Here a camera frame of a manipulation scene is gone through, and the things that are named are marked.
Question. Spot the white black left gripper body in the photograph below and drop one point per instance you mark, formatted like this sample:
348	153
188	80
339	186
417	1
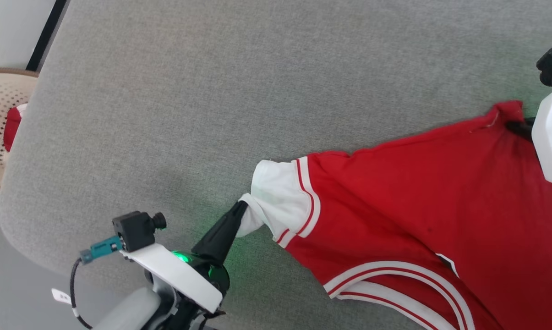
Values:
175	275

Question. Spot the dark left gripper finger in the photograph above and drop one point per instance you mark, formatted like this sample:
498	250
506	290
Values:
225	243
211	238

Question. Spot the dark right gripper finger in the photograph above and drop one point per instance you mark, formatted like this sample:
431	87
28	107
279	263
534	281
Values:
527	134
518	124

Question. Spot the red and white garment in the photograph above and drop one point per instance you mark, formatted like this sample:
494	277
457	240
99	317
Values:
418	206

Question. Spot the grey fabric sofa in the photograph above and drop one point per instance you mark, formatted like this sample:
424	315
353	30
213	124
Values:
257	91

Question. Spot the red cloth in basket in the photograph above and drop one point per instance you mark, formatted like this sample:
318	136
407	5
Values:
12	128

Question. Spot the black baseboard strip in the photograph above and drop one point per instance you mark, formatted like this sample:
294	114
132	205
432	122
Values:
46	34

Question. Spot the teal left camera connector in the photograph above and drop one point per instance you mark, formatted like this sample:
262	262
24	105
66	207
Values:
101	248

